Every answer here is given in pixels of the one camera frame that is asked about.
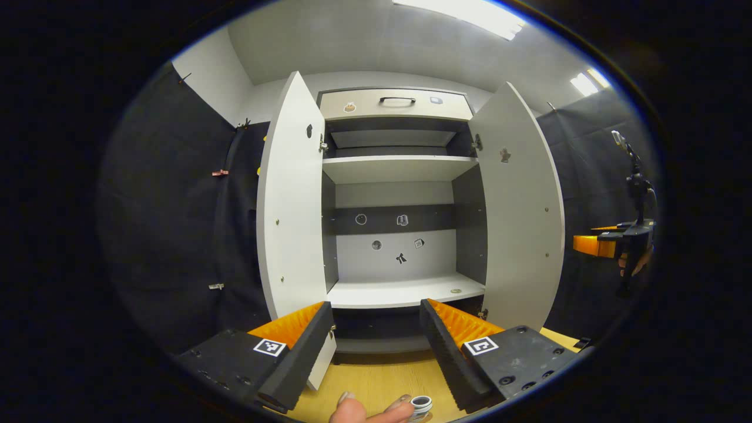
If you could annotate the white cabinet drawer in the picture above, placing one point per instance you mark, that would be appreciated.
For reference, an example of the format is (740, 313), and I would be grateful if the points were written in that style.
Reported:
(370, 108)

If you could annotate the white cabinet door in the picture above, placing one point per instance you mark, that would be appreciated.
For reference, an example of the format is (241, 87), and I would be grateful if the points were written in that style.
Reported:
(291, 205)
(520, 223)

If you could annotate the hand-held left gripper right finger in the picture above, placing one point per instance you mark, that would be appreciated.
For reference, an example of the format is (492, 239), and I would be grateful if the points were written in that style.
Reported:
(449, 364)

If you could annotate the black backdrop cloth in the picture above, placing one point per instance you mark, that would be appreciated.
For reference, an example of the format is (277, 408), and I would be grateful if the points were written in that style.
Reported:
(587, 176)
(164, 223)

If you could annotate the small ceiling light panel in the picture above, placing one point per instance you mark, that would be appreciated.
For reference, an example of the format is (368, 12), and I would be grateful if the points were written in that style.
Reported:
(587, 83)

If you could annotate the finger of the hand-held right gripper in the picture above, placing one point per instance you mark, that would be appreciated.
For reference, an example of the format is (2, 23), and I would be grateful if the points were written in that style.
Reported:
(611, 228)
(593, 245)

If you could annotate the grey and white cabinet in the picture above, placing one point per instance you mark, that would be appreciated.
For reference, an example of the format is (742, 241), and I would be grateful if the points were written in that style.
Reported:
(470, 229)

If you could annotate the long ceiling light panel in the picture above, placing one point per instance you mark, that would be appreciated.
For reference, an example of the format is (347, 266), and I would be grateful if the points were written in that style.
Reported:
(464, 14)

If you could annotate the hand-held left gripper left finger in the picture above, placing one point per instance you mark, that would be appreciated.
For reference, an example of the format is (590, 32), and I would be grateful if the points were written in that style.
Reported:
(302, 364)

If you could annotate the white cabinet shelf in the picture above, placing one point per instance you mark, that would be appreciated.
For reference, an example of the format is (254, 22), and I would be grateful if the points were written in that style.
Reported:
(399, 169)

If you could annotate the white plastic bottle green label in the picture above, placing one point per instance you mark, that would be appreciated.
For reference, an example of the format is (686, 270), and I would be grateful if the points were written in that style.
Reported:
(421, 400)

